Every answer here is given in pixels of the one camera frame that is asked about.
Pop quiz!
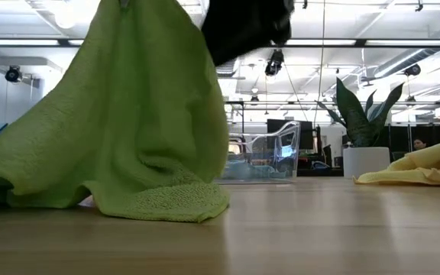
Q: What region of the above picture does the pale lime green microfiber towel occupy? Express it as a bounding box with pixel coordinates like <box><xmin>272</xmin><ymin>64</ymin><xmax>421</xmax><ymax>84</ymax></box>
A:
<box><xmin>0</xmin><ymin>0</ymin><xmax>231</xmax><ymax>224</ymax></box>

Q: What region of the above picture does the round white ceiling lamp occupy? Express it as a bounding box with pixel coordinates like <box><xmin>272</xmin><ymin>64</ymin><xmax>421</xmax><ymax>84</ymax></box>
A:
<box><xmin>53</xmin><ymin>3</ymin><xmax>78</xmax><ymax>30</ymax></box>

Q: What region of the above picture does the yellow microfiber towel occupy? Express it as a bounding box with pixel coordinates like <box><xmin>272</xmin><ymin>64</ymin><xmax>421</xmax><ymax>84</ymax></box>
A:
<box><xmin>353</xmin><ymin>134</ymin><xmax>440</xmax><ymax>187</ymax></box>

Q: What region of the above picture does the black computer monitor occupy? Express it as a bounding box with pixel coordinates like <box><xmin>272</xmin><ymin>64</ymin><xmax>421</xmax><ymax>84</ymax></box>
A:
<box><xmin>266</xmin><ymin>118</ymin><xmax>315</xmax><ymax>150</ymax></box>

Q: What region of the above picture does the black hanging ceiling camera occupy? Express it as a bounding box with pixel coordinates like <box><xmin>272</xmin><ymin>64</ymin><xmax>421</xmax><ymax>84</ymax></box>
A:
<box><xmin>264</xmin><ymin>48</ymin><xmax>285</xmax><ymax>77</ymax></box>

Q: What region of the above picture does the long ceiling light rail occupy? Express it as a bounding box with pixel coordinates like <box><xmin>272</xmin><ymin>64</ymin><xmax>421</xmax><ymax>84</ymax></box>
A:
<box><xmin>0</xmin><ymin>37</ymin><xmax>440</xmax><ymax>49</ymax></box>

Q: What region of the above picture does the black room divider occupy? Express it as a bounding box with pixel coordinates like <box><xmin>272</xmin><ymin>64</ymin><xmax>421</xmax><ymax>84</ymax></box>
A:
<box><xmin>387</xmin><ymin>116</ymin><xmax>440</xmax><ymax>154</ymax></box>

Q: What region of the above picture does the green plant in white pot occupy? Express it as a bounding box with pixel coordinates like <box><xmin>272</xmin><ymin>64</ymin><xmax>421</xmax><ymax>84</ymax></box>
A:
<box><xmin>315</xmin><ymin>77</ymin><xmax>405</xmax><ymax>179</ymax></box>

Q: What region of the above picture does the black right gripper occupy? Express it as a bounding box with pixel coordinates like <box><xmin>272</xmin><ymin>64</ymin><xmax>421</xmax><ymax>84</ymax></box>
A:
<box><xmin>201</xmin><ymin>0</ymin><xmax>296</xmax><ymax>66</ymax></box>

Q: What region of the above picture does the clear plastic bin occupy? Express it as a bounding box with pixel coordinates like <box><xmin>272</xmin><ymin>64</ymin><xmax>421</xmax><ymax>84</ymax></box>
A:
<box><xmin>215</xmin><ymin>121</ymin><xmax>302</xmax><ymax>184</ymax></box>

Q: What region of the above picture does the round black ceiling device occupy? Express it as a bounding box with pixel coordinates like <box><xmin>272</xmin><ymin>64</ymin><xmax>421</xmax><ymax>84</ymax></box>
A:
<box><xmin>5</xmin><ymin>65</ymin><xmax>23</xmax><ymax>84</ymax></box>
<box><xmin>403</xmin><ymin>63</ymin><xmax>422</xmax><ymax>77</ymax></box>

